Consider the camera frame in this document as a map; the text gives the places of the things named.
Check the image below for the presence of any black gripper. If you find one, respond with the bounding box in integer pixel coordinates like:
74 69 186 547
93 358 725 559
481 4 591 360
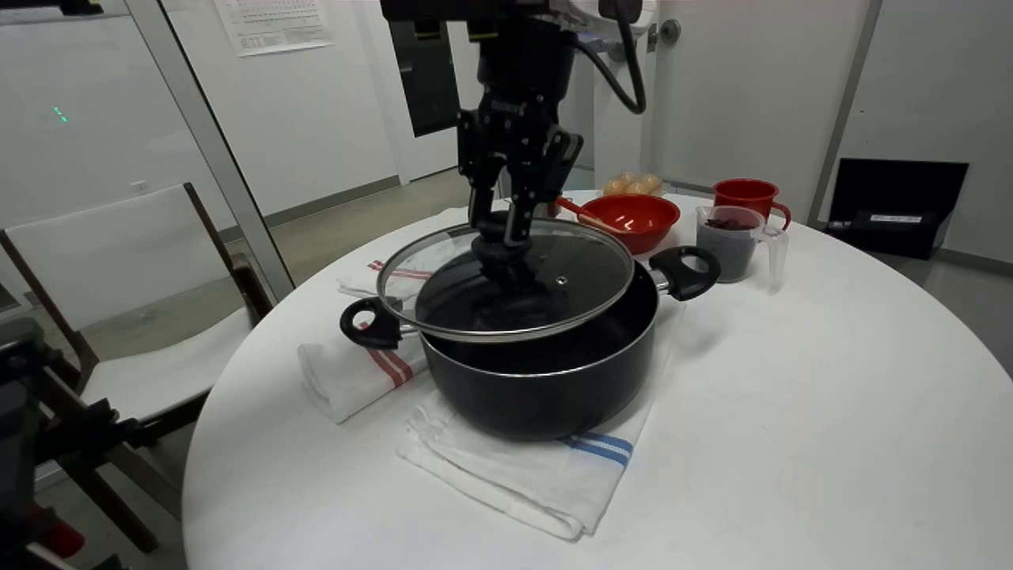
455 20 586 255

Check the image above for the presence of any glass lid with black knob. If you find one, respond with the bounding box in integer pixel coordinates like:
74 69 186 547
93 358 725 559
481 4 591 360
374 216 638 350

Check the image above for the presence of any black cooking pot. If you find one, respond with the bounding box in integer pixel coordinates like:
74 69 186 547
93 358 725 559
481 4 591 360
340 245 725 442

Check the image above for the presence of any red plastic spoon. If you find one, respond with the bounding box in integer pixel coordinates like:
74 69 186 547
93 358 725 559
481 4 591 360
555 193 630 237

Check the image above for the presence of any red plastic bowl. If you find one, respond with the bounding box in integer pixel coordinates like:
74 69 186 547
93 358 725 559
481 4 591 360
573 191 685 257

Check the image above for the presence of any clear cup with dark contents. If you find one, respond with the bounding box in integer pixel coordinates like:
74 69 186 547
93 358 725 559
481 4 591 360
693 202 795 299

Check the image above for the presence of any silver door deadbolt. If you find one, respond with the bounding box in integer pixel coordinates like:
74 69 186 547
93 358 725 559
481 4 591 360
649 17 685 53

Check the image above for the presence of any white towel with red stripes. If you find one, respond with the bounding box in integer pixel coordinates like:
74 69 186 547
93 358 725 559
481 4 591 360
293 255 432 428

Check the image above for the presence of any red cup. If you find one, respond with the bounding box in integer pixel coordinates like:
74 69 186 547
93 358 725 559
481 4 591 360
713 179 795 235

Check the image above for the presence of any white towel with blue stripes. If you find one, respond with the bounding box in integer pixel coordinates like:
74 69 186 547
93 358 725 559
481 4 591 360
395 387 655 544

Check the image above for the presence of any white printed paper sheet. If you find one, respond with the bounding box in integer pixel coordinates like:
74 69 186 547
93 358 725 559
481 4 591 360
212 0 332 61

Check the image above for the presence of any white folding chair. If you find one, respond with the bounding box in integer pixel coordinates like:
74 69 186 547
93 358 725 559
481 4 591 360
0 182 280 426

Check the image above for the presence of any open black case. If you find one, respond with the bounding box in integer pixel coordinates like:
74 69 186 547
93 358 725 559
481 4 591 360
823 157 973 263

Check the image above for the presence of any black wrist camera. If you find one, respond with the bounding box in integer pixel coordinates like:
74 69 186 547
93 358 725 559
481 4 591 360
385 20 461 140

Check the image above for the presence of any grey metal frame post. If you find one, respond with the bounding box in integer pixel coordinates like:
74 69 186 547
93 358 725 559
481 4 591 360
124 0 297 310

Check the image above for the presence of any black camera tripod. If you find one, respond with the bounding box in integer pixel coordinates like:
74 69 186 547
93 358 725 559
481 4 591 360
0 281 216 570

